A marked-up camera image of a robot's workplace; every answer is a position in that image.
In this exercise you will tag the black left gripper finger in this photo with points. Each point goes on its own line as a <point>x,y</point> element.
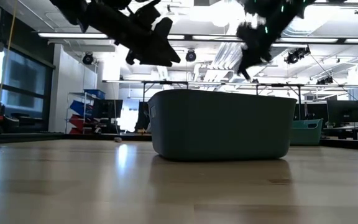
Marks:
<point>165,28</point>
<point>160,54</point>

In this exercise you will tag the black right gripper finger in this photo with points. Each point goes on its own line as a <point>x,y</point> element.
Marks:
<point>256,43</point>

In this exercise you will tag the dark teal plastic bin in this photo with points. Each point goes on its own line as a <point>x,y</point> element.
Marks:
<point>222,124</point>

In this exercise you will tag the black copper-top battery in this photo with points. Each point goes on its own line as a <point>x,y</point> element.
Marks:
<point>117,139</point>

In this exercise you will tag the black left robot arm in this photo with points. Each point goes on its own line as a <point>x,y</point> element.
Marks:
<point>70,9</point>

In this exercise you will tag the black ceiling spotlight cluster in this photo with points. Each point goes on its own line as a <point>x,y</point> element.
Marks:
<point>297,55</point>
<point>325,81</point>

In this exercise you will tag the black computer monitor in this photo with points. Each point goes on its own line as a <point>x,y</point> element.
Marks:
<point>314,110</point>
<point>143,115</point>
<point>343,111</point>
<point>107,109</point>

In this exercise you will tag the blue storage bin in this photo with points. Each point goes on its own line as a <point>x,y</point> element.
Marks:
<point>95,94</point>

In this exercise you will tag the blue tilted shelf bin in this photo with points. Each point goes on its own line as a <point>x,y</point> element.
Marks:
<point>79,109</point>

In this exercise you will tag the green plastic bin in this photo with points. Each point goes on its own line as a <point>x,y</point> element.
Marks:
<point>306,133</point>

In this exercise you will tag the red tilted shelf bin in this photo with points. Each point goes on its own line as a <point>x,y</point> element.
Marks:
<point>78,124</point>

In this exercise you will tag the dark office desk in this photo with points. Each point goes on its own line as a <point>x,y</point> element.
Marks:
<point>346,132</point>

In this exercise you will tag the black workbench equipment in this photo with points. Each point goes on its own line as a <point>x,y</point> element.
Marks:
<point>9,124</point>

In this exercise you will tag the long black table frame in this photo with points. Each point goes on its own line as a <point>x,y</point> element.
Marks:
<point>166,82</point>

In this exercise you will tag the round black ceiling camera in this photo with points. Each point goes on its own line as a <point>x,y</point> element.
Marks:
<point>88,59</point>
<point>190,56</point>

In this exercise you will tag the black aluminium table frame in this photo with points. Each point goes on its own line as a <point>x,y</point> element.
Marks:
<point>42,137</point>

